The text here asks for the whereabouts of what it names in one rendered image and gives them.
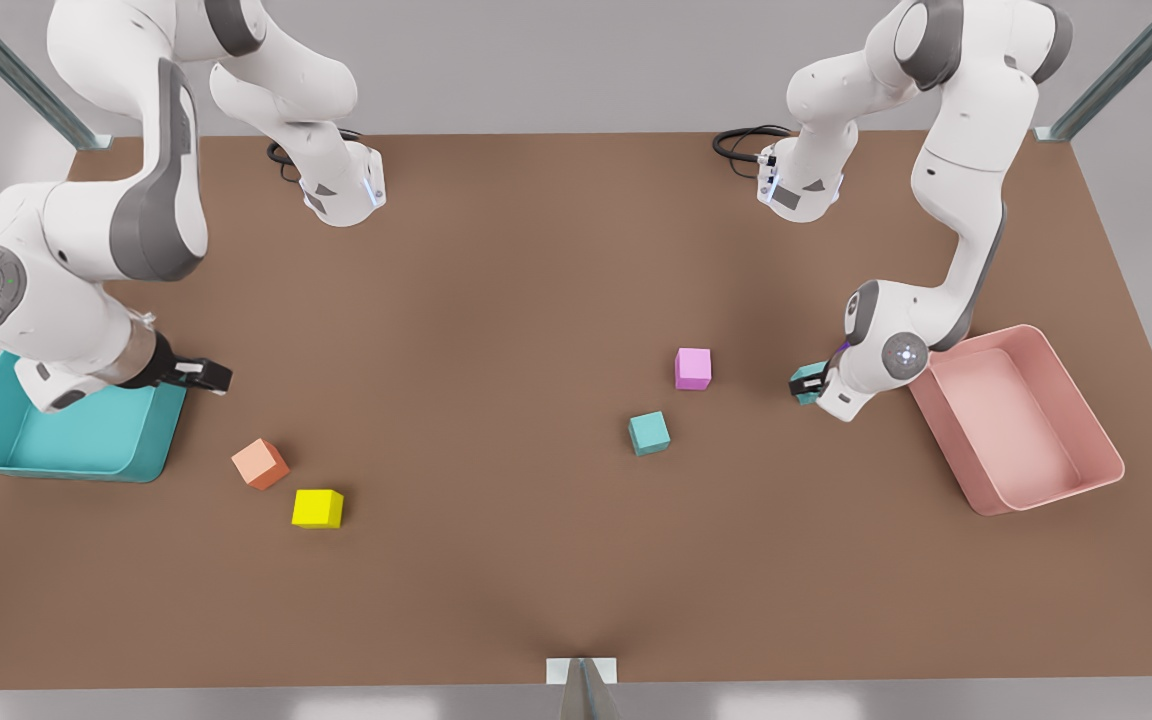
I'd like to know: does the teal blue cube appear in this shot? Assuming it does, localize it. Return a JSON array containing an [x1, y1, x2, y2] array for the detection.
[[628, 411, 672, 458], [789, 362, 832, 406]]

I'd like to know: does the pink purple cube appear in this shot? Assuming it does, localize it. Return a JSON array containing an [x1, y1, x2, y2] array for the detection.
[[675, 347, 713, 391]]

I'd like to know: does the orange cube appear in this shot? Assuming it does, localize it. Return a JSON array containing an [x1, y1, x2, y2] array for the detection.
[[231, 438, 291, 491]]

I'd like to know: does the teal plastic tray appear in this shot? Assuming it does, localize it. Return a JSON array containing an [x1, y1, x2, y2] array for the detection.
[[0, 350, 188, 484]]

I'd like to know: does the yellow cube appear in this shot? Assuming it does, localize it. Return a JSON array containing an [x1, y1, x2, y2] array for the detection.
[[292, 488, 345, 529]]

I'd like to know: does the pink plastic tray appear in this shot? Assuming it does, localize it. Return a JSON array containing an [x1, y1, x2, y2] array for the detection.
[[908, 324, 1126, 517]]

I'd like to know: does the black cable loop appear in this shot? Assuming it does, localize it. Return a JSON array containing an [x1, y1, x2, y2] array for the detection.
[[267, 129, 365, 185], [713, 125, 795, 181]]

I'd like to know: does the silver frame post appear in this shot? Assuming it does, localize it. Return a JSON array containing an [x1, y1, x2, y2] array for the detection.
[[547, 657, 619, 720], [0, 0, 113, 151], [1034, 0, 1152, 143]]

